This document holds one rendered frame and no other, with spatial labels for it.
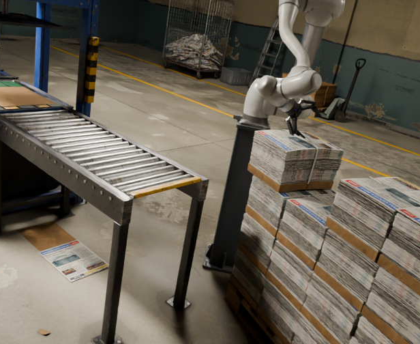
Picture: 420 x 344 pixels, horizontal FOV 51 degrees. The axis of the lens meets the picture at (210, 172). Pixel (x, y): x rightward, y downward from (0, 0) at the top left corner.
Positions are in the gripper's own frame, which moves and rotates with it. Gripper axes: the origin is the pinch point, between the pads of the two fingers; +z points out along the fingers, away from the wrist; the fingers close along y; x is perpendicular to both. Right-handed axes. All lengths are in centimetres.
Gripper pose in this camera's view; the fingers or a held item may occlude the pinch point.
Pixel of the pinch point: (310, 124)
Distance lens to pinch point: 234.3
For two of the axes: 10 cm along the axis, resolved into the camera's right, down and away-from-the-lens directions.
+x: 4.7, 4.0, -7.9
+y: -5.7, 8.2, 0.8
